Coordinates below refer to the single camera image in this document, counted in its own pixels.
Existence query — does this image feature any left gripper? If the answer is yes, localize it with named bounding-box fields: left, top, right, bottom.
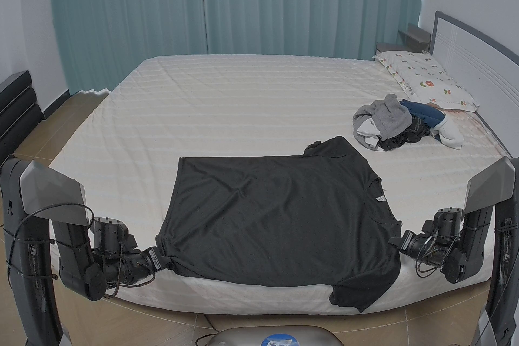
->
left=121, top=247, right=176, bottom=285

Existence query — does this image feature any bed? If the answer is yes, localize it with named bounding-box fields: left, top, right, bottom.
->
left=8, top=10, right=519, bottom=316

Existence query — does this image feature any black T-shirt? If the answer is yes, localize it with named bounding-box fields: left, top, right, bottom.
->
left=155, top=135, right=402, bottom=314

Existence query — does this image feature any pile of clothes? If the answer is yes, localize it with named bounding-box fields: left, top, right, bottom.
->
left=351, top=93, right=464, bottom=153

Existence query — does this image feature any grey bedside table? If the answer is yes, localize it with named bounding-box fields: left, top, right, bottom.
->
left=375, top=23, right=431, bottom=54

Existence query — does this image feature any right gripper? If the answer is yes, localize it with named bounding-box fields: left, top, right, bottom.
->
left=387, top=230, right=438, bottom=267

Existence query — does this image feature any white printed pillow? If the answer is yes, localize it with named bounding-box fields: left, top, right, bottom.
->
left=372, top=50, right=481, bottom=113

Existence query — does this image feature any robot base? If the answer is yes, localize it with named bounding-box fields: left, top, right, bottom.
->
left=210, top=326, right=342, bottom=346

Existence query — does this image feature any black chest of drawers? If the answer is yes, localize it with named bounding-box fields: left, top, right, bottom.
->
left=0, top=70, right=44, bottom=157

